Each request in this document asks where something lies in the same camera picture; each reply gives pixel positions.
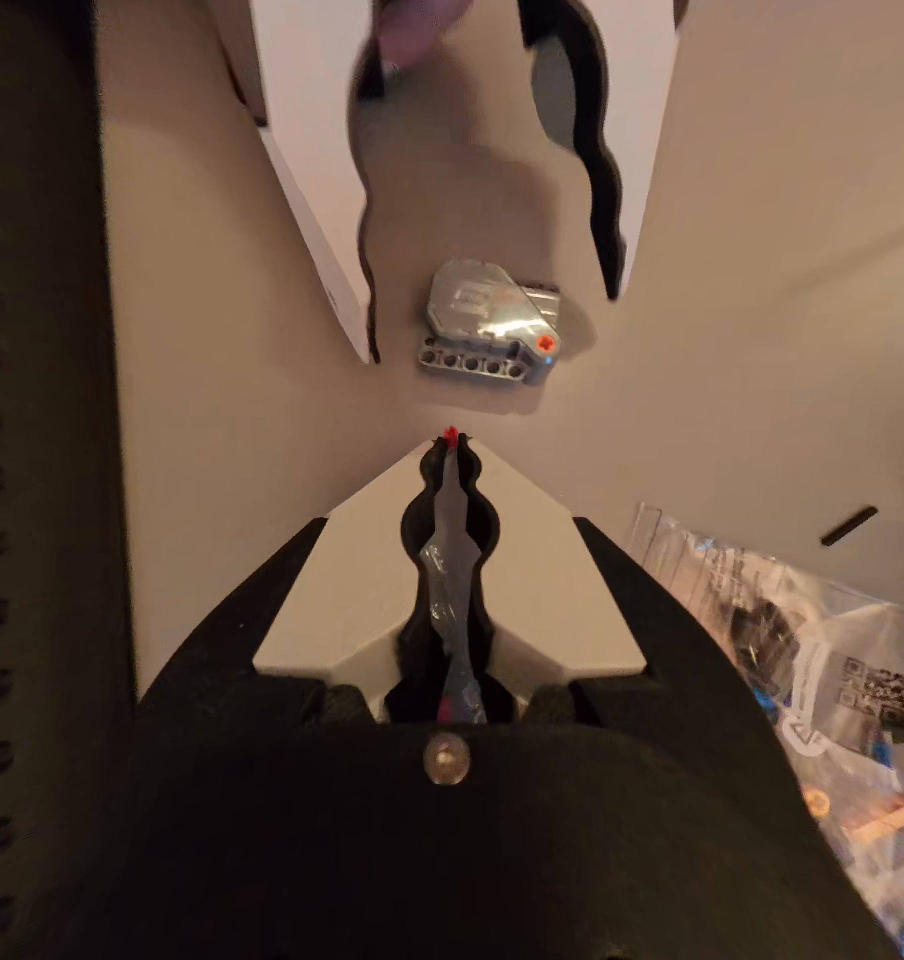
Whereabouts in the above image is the person's left hand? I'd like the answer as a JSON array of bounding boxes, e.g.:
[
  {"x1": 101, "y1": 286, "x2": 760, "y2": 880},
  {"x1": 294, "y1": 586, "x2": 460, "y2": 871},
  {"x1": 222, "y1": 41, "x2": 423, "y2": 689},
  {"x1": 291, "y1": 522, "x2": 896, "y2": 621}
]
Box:
[{"x1": 377, "y1": 0, "x2": 476, "y2": 69}]

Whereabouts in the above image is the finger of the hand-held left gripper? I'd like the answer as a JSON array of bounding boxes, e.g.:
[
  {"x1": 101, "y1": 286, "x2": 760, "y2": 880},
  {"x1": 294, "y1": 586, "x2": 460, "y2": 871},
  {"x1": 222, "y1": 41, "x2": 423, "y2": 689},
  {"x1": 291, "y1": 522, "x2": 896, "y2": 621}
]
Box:
[
  {"x1": 249, "y1": 0, "x2": 383, "y2": 367},
  {"x1": 518, "y1": 0, "x2": 682, "y2": 303}
]

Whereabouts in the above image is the black dotted mat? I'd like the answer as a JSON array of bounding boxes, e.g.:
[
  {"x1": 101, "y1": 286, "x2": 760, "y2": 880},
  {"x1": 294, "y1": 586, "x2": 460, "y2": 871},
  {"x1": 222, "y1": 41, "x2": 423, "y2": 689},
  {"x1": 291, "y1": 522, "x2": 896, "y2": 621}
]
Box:
[{"x1": 0, "y1": 0, "x2": 138, "y2": 960}]

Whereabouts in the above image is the clear bag of toy pieces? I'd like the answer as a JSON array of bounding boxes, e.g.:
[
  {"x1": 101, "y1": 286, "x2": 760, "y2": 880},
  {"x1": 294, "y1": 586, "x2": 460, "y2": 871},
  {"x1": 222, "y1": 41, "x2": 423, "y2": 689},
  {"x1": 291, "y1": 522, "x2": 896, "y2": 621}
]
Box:
[{"x1": 628, "y1": 502, "x2": 904, "y2": 960}]

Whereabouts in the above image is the black toy axle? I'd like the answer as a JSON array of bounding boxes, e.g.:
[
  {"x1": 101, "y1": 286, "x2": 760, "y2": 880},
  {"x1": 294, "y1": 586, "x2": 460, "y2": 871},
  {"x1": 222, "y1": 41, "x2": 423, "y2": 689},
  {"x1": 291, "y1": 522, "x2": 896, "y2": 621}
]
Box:
[{"x1": 819, "y1": 506, "x2": 879, "y2": 547}]

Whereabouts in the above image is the grey toy motor block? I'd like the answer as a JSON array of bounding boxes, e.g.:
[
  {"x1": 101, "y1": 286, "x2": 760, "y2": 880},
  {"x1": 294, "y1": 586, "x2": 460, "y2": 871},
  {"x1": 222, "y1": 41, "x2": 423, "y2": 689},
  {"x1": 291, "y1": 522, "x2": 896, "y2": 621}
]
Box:
[{"x1": 419, "y1": 258, "x2": 564, "y2": 387}]

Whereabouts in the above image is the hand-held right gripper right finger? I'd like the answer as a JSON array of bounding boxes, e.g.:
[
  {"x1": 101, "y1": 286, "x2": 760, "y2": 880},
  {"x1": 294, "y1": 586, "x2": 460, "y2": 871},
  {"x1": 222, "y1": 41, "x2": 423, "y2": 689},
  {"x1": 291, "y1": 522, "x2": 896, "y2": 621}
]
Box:
[{"x1": 456, "y1": 435, "x2": 648, "y2": 725}]

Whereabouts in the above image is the grey desk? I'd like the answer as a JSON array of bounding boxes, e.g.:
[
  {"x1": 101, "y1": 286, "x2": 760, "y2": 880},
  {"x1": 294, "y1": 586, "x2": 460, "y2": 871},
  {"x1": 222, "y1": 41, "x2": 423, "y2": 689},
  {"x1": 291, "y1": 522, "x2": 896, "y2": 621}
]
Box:
[{"x1": 95, "y1": 0, "x2": 904, "y2": 710}]

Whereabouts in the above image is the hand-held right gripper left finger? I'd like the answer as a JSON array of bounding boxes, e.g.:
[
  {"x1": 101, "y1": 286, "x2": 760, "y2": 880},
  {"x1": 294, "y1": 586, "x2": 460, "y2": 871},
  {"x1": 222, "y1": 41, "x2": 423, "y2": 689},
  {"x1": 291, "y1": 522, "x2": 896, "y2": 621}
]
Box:
[{"x1": 253, "y1": 437, "x2": 451, "y2": 725}]

